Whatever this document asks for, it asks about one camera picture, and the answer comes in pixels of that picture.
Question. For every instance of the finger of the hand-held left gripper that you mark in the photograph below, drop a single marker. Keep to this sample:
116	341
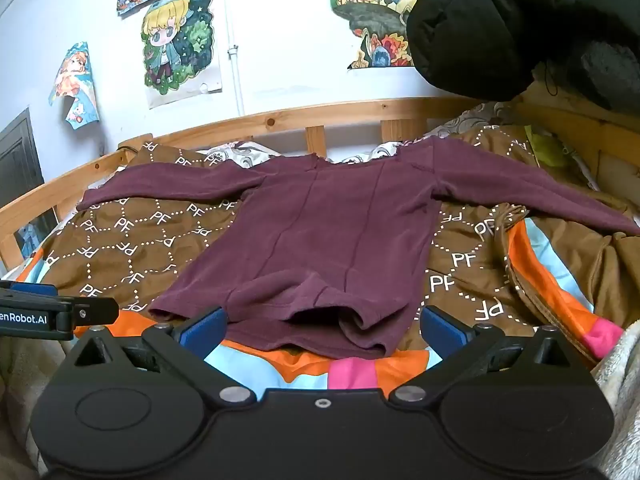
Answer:
32	289
92	311

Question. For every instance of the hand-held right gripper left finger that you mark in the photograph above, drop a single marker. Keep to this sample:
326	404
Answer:
202	331

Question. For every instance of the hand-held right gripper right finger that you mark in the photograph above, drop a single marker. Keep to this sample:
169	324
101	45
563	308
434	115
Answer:
442	331

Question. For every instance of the maroon long-sleeve shirt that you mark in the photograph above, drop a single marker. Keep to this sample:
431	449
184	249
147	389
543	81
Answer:
325	240

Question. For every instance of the brown patterned blanket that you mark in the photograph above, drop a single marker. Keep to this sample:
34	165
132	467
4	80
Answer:
135	230

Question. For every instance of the orange blue pink striped blanket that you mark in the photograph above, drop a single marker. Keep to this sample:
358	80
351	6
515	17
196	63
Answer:
545	280

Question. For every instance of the dark cabinet door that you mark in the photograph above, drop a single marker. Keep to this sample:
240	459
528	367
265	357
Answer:
20	170

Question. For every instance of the beige fleece blanket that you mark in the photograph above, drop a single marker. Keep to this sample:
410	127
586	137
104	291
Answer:
620	385

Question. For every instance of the yellow-green cloth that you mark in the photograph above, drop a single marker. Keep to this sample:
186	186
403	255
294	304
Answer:
552	152

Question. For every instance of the curled blue cartoon poster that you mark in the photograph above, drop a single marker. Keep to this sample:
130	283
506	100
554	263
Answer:
75	80

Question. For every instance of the blond cartoon character poster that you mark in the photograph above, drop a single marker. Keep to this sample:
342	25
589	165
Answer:
180	40

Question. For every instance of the black jacket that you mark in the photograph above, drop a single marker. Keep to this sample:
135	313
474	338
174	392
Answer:
500	25

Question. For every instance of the wooden bed frame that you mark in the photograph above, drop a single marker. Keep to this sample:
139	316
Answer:
350	110

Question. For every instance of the white wall pipe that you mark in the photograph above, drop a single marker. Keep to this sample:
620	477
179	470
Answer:
235	50

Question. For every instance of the colourful landscape wall poster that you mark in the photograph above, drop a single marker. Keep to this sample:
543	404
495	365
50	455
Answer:
370	5

